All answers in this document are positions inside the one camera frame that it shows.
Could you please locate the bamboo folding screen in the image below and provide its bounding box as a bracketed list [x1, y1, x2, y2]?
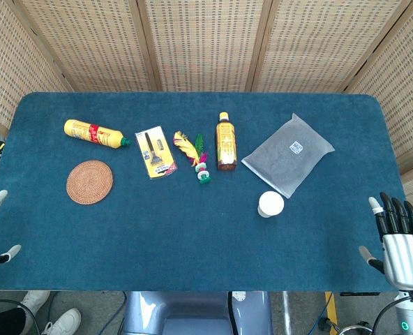
[0, 0, 413, 224]

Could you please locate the grey plastic pouch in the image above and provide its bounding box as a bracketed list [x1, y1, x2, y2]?
[241, 112, 336, 200]

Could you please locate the chrome ring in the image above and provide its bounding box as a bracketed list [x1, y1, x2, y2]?
[338, 322, 372, 335]

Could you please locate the blue floor cable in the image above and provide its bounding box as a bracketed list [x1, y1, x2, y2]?
[100, 291, 128, 335]

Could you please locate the razor in yellow blister pack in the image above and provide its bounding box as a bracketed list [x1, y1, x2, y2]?
[134, 126, 178, 180]

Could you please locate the amber bottle yellow cap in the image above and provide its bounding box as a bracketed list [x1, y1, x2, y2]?
[216, 112, 238, 172]

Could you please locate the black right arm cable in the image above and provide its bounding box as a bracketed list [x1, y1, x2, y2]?
[371, 295, 413, 335]

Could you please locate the white paper cup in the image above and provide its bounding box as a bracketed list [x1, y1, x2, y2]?
[257, 191, 285, 218]

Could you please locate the round woven brown coaster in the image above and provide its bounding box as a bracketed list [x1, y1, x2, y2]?
[66, 160, 114, 204]

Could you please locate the white sneaker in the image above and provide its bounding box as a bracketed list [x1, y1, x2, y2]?
[40, 308, 82, 335]
[20, 290, 50, 317]

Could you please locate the black torso cable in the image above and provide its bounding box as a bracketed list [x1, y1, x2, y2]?
[227, 291, 237, 335]

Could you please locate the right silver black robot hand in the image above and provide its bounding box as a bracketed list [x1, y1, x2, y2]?
[358, 191, 413, 290]

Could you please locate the colourful feather shuttlecock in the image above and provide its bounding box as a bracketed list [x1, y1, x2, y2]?
[173, 131, 212, 185]

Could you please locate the yellow bottle green cap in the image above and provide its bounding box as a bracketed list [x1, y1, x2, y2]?
[63, 119, 131, 150]

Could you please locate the blue-grey robot torso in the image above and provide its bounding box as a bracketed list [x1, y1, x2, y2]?
[121, 290, 273, 335]

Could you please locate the black trouser leg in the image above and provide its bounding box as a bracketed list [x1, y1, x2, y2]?
[0, 306, 28, 335]

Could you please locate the blue table cloth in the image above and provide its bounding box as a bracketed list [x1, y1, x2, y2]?
[0, 91, 413, 292]

